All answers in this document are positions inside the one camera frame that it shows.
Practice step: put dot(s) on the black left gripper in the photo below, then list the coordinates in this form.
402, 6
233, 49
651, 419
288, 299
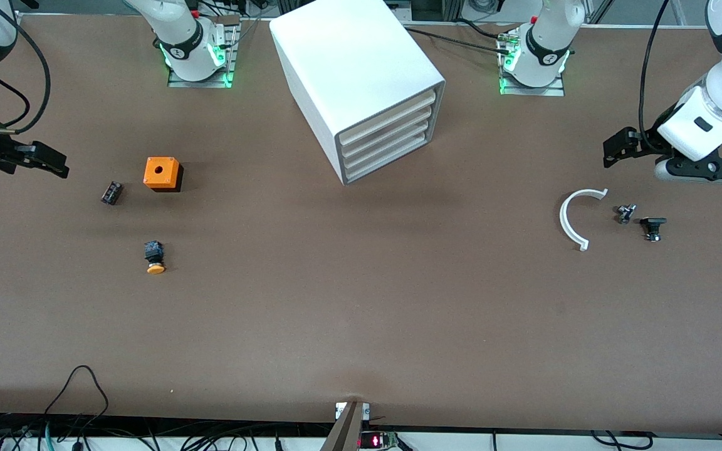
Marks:
648, 138

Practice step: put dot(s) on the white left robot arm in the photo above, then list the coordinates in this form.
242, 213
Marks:
549, 37

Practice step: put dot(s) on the orange-capped push button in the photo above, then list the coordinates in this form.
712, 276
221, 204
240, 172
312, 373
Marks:
154, 254

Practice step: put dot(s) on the small black silver part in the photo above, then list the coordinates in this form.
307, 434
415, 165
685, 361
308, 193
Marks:
624, 214

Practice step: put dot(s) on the small black contact block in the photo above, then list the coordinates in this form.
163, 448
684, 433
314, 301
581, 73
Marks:
111, 193

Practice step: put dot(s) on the small black plastic part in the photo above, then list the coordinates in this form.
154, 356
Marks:
652, 222

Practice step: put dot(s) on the orange box with hole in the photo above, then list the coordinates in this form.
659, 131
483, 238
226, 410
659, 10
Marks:
160, 172

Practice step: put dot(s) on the small red LED device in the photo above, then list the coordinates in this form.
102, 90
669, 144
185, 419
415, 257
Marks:
373, 441

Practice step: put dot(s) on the white curved plastic bracket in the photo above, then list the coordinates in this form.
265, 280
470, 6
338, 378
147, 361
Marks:
565, 216

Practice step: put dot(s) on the white post bracket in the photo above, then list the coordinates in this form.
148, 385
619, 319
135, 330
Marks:
366, 410

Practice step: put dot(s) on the brown camera stand post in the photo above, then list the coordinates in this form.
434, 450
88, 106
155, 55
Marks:
345, 432

